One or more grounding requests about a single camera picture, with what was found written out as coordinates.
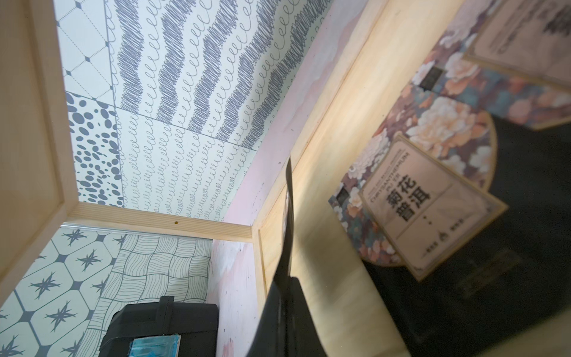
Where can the black plastic toolbox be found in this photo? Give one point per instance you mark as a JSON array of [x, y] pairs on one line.
[[196, 323]]

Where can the brown patterned tea bag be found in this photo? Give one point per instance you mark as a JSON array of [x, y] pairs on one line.
[[510, 58], [282, 274], [462, 220]]

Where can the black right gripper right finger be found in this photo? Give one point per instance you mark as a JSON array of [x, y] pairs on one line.
[[300, 333]]

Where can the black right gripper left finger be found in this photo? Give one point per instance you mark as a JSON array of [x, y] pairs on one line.
[[270, 337]]

